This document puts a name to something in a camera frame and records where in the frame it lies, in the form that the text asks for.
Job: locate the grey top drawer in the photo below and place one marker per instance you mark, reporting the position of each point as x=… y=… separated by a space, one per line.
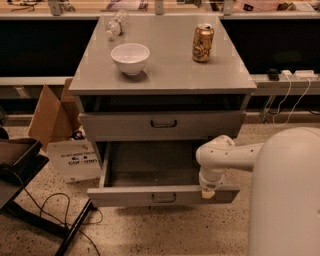
x=151 y=126

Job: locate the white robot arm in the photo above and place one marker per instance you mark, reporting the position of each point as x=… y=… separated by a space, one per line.
x=284 y=207

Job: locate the white power strip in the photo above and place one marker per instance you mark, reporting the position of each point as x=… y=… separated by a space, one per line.
x=299 y=74

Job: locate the black small device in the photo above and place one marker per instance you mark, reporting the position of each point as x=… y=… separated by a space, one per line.
x=273 y=74

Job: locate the white bowl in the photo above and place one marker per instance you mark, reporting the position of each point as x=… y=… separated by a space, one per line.
x=131 y=58

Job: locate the grey drawer cabinet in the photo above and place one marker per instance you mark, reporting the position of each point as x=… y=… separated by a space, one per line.
x=172 y=80

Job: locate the grey drawer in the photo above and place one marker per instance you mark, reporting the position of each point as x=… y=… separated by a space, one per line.
x=151 y=126
x=153 y=173

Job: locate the gold soda can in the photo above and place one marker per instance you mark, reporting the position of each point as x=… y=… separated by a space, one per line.
x=202 y=42

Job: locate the black stand frame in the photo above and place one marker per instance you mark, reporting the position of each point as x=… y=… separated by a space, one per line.
x=20 y=162

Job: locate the clear plastic bottle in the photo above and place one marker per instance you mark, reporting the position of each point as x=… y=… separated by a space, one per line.
x=117 y=24

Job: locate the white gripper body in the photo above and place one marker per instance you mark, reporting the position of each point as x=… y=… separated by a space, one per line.
x=210 y=183

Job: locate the white printed box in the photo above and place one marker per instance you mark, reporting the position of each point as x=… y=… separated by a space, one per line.
x=75 y=160

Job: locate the brown cardboard box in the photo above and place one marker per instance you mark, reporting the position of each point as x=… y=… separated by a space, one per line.
x=55 y=118

